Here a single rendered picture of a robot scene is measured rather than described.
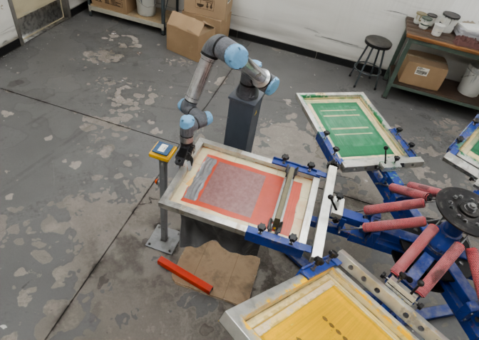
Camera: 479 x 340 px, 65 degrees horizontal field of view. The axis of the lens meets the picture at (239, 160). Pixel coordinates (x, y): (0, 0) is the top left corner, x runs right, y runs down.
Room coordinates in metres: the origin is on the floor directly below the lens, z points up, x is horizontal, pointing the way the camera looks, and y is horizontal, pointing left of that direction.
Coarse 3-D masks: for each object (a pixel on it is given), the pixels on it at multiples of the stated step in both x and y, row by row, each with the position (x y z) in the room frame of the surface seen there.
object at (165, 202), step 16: (208, 144) 1.75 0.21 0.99; (256, 160) 1.69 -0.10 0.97; (176, 176) 1.43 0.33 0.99; (304, 176) 1.64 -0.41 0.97; (176, 208) 1.21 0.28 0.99; (192, 208) 1.23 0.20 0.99; (224, 224) 1.17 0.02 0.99; (240, 224) 1.18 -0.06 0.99; (304, 224) 1.26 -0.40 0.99; (304, 240) 1.15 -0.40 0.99
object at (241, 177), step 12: (216, 168) 1.59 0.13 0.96; (228, 168) 1.60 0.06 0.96; (240, 168) 1.62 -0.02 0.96; (252, 168) 1.64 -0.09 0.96; (216, 180) 1.49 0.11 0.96; (228, 180) 1.50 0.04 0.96; (240, 180) 1.52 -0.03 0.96; (252, 180) 1.54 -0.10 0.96; (264, 180) 1.56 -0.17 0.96; (276, 180) 1.57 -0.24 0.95; (252, 192) 1.44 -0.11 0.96; (264, 192) 1.46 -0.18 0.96; (276, 192) 1.48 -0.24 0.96; (288, 204) 1.41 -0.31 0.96
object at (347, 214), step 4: (344, 208) 1.37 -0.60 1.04; (344, 212) 1.34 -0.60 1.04; (348, 212) 1.34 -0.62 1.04; (352, 212) 1.35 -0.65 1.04; (356, 212) 1.36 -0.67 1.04; (344, 216) 1.32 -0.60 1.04; (348, 216) 1.32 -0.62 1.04; (352, 216) 1.32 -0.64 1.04; (356, 216) 1.33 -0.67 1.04; (360, 216) 1.33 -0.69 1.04; (348, 220) 1.31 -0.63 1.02; (352, 220) 1.30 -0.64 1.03; (356, 220) 1.30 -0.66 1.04; (360, 220) 1.30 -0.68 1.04; (348, 224) 1.31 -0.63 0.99; (352, 224) 1.30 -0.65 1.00; (356, 224) 1.30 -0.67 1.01; (360, 224) 1.30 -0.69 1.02
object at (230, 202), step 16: (208, 192) 1.39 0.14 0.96; (224, 192) 1.41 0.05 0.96; (240, 192) 1.43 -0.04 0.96; (208, 208) 1.28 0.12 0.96; (224, 208) 1.30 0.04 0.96; (240, 208) 1.32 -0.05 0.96; (256, 208) 1.33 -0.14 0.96; (272, 208) 1.36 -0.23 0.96; (288, 208) 1.38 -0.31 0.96; (256, 224) 1.23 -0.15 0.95; (288, 224) 1.27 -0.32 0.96
